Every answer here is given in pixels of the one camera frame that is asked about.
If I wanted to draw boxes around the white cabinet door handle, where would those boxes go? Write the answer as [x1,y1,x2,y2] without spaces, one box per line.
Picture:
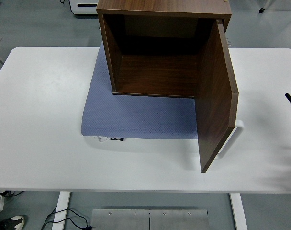
[218,119,245,160]

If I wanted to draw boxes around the brown wooden cabinet door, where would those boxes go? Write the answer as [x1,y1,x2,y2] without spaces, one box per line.
[195,19,239,173]

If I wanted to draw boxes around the brown wooden cabinet body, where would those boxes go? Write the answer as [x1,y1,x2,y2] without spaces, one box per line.
[96,0,232,98]

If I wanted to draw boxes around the white table leg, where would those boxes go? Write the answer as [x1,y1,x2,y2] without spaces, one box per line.
[51,191,71,230]
[229,193,248,230]

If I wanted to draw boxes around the blue-grey textured mat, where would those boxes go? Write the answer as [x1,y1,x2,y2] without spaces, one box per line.
[81,45,199,140]

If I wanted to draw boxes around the grey metal plate with screws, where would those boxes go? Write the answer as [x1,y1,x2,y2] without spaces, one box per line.
[91,209,150,230]
[149,209,209,230]

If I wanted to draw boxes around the white appliance with slot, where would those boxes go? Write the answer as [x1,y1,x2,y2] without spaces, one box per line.
[69,0,100,15]

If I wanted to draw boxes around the person's foot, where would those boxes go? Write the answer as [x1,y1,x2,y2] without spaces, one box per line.
[0,215,25,230]

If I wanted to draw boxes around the black floor cable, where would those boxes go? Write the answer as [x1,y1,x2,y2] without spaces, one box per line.
[41,207,96,230]

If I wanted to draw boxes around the thin black cable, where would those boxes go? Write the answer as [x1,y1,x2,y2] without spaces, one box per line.
[0,190,24,198]

